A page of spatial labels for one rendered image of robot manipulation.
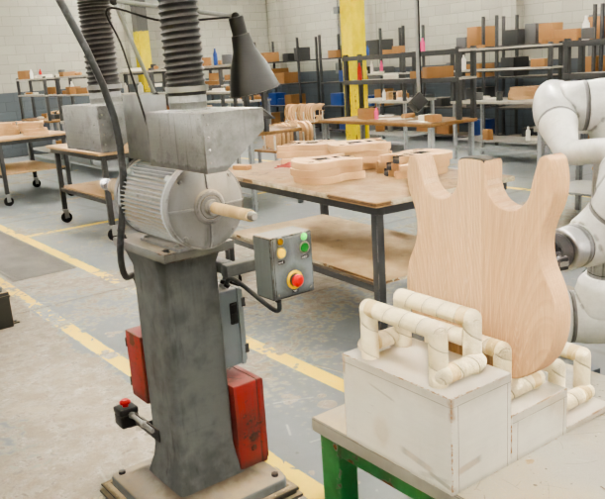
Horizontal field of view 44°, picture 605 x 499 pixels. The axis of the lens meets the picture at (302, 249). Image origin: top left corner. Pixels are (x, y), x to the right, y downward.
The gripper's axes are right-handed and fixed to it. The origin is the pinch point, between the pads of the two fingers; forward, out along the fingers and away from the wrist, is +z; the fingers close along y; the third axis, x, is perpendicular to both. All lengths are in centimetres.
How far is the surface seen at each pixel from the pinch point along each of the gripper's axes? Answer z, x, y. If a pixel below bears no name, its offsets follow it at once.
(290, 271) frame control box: -20, -22, 95
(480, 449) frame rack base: 18.5, -24.2, -13.2
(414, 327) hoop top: 24.4, -3.4, -4.4
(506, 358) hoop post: 7.5, -12.3, -9.5
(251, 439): -10, -81, 110
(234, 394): -5, -63, 110
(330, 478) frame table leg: 24, -43, 22
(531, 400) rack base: 3.4, -20.7, -11.8
